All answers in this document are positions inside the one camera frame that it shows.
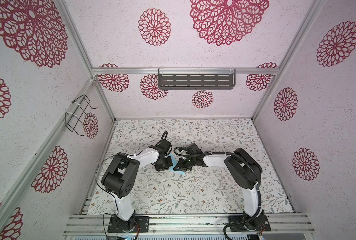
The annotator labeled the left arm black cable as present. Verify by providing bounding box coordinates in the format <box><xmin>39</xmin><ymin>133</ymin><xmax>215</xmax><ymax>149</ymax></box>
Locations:
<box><xmin>94</xmin><ymin>131</ymin><xmax>173</xmax><ymax>240</ymax></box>

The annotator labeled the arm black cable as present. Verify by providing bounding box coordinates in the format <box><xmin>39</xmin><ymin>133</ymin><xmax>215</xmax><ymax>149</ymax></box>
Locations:
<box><xmin>94</xmin><ymin>131</ymin><xmax>173</xmax><ymax>240</ymax></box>
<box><xmin>173</xmin><ymin>146</ymin><xmax>263</xmax><ymax>240</ymax></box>

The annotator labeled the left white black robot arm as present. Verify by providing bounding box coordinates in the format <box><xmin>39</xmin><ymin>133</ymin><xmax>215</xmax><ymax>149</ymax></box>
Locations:
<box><xmin>101</xmin><ymin>146</ymin><xmax>173</xmax><ymax>233</ymax></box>

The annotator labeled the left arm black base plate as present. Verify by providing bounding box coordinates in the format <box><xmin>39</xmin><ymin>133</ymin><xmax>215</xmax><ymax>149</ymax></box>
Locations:
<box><xmin>107</xmin><ymin>216</ymin><xmax>150</xmax><ymax>234</ymax></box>

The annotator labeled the black wire wall rack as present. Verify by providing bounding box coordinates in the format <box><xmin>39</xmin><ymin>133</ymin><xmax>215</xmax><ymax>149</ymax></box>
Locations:
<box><xmin>64</xmin><ymin>95</ymin><xmax>99</xmax><ymax>139</ymax></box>

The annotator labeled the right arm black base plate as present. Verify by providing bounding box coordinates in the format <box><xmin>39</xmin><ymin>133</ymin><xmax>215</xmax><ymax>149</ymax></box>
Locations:
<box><xmin>228</xmin><ymin>215</ymin><xmax>272</xmax><ymax>232</ymax></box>

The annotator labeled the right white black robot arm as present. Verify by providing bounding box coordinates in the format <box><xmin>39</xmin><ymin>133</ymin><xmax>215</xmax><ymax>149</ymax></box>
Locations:
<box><xmin>173</xmin><ymin>145</ymin><xmax>263</xmax><ymax>224</ymax></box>

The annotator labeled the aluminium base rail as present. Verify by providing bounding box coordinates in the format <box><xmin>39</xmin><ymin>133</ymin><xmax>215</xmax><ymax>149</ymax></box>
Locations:
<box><xmin>62</xmin><ymin>213</ymin><xmax>315</xmax><ymax>237</ymax></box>

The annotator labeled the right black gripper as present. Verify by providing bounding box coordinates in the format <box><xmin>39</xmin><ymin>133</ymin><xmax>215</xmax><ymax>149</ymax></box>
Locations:
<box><xmin>172</xmin><ymin>157</ymin><xmax>196</xmax><ymax>172</ymax></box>

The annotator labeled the dark grey slotted wall shelf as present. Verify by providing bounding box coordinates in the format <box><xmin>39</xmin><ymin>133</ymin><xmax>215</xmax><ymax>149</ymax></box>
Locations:
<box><xmin>157</xmin><ymin>69</ymin><xmax>236</xmax><ymax>90</ymax></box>

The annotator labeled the light blue square paper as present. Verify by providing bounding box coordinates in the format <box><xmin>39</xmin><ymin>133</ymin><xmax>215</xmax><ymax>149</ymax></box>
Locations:
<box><xmin>169</xmin><ymin>154</ymin><xmax>185</xmax><ymax>174</ymax></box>

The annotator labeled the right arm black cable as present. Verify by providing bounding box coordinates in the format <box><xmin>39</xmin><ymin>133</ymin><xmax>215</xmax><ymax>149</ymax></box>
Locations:
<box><xmin>173</xmin><ymin>146</ymin><xmax>263</xmax><ymax>240</ymax></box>

